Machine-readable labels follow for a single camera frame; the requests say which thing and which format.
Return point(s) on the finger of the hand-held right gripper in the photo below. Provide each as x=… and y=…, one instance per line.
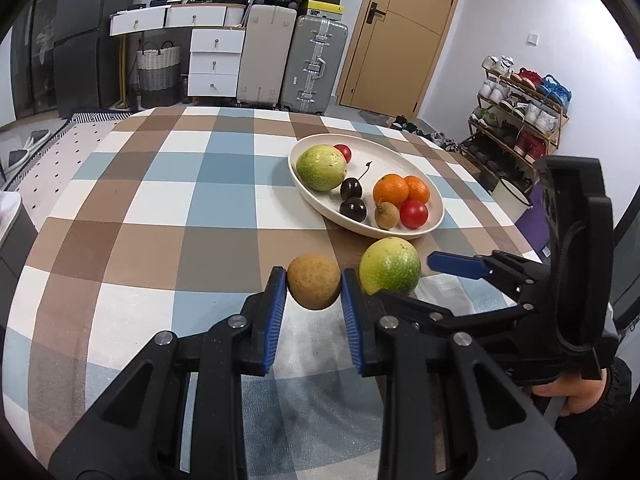
x=455, y=264
x=450, y=322

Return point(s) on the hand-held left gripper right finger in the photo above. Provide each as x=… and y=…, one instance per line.
x=352, y=325

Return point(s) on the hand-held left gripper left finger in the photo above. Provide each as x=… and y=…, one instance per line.
x=274, y=320

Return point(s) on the brown longan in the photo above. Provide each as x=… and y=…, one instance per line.
x=314, y=281
x=387, y=215

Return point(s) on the red tomato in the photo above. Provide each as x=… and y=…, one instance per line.
x=414, y=214
x=345, y=152

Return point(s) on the large green-yellow passion fruit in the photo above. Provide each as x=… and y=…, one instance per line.
x=390, y=266

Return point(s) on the orange tangerine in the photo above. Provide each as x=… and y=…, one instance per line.
x=390, y=189
x=419, y=190

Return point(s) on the dark stemless cherry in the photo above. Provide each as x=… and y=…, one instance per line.
x=353, y=210

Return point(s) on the cream round plate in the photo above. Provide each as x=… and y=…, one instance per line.
x=385, y=160

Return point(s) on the dark cherry with stem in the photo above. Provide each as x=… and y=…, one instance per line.
x=351, y=190

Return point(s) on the person's right forearm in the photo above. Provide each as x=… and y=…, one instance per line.
x=600, y=425

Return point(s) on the person's right hand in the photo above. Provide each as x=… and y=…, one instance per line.
x=582, y=395

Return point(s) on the purple mat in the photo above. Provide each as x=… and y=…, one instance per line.
x=532, y=225

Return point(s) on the white bucket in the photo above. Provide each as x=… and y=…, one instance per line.
x=510, y=199

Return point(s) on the wooden shoe rack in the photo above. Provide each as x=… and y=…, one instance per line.
x=562, y=132

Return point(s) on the dark floor shoes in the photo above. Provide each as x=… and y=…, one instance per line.
x=410, y=124

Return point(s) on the plaid tablecloth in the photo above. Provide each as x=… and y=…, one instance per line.
x=165, y=220

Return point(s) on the group of sneakers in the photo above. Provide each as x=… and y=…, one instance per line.
x=530, y=110

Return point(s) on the small yellow-green passion fruit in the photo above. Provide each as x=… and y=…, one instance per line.
x=320, y=167

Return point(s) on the wooden door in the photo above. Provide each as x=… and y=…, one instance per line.
x=400, y=35

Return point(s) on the silver suitcase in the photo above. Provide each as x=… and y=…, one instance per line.
x=314, y=65

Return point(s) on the beige suitcase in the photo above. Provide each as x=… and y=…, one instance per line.
x=265, y=55

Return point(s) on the white drawer desk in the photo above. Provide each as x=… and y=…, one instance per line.
x=215, y=60

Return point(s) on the patterned grey rug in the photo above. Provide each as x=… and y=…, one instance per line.
x=65, y=145

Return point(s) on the woven basket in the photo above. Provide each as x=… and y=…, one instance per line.
x=158, y=72

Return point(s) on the black yellow shoe box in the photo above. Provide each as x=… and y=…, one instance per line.
x=324, y=9

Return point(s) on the grey white slipper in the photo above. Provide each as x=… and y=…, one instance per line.
x=35, y=138
x=14, y=159

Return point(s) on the black refrigerator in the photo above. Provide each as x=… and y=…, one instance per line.
x=95, y=35

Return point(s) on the dark glass cabinet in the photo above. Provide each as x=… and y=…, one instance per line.
x=35, y=45

